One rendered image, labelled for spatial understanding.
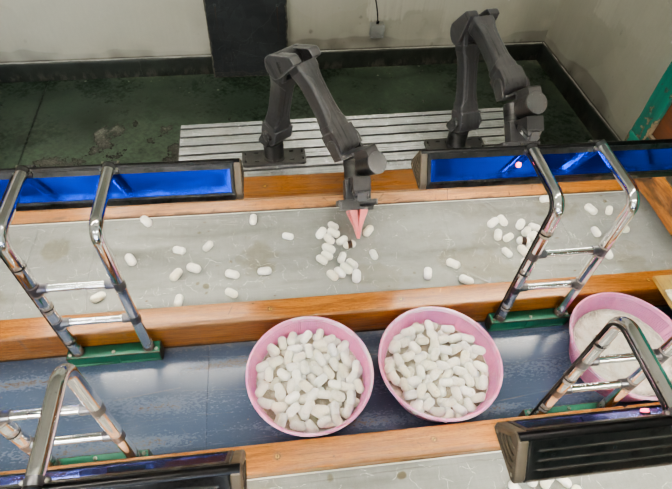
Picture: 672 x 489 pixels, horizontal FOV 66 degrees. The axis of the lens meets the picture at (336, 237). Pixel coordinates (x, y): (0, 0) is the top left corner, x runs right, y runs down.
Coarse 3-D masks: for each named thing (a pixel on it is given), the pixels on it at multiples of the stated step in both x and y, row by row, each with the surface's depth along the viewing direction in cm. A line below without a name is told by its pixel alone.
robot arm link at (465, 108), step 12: (468, 36) 148; (456, 48) 153; (468, 48) 150; (468, 60) 151; (468, 72) 153; (468, 84) 154; (456, 96) 160; (468, 96) 156; (456, 108) 159; (468, 108) 158; (468, 120) 159; (456, 132) 163
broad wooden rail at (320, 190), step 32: (256, 192) 141; (288, 192) 142; (320, 192) 142; (384, 192) 144; (416, 192) 145; (448, 192) 146; (480, 192) 147; (512, 192) 148; (544, 192) 149; (576, 192) 150
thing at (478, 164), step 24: (552, 144) 105; (576, 144) 106; (624, 144) 107; (648, 144) 107; (432, 168) 103; (456, 168) 104; (480, 168) 104; (504, 168) 105; (528, 168) 106; (552, 168) 106; (576, 168) 107; (600, 168) 108; (648, 168) 109
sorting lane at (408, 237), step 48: (624, 192) 152; (48, 240) 130; (144, 240) 132; (192, 240) 133; (240, 240) 133; (288, 240) 134; (336, 240) 135; (384, 240) 135; (432, 240) 136; (480, 240) 137; (576, 240) 138; (624, 240) 139; (0, 288) 121; (144, 288) 122; (192, 288) 123; (240, 288) 124; (288, 288) 124; (336, 288) 125; (384, 288) 126
